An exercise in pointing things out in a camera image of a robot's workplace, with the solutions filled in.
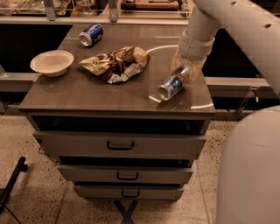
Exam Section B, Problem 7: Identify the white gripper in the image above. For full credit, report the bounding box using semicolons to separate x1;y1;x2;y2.
171;29;215;85

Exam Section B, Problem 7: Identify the silver blue redbull can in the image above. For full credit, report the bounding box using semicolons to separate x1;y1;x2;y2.
157;66;189;101

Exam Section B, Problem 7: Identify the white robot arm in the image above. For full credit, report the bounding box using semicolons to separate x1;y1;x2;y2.
171;0;280;224

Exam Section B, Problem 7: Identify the blue pepsi can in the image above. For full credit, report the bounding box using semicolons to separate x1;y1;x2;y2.
79;24;103;47

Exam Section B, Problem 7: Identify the crumpled brown chip bag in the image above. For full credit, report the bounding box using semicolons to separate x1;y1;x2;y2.
80;46;149;84

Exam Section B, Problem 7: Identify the grey drawer cabinet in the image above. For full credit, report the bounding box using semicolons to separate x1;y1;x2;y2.
19;24;215;188

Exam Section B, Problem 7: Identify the white paper bowl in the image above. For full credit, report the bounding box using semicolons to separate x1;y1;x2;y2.
30;50;74;77

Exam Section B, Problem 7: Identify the top grey drawer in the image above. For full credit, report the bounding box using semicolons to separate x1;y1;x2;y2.
34;131;206;159

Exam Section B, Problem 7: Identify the grey drawer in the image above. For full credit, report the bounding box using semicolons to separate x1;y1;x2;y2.
34;131;206;159
58;164;193;185
73;185;184;200

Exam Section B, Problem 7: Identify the middle grey drawer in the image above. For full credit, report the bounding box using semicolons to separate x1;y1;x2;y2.
58;164;193;185

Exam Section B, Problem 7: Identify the bottom grey drawer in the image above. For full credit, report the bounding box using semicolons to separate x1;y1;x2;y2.
73;185;184;200

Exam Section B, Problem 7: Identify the black left stand leg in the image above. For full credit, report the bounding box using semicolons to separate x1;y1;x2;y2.
0;157;28;213

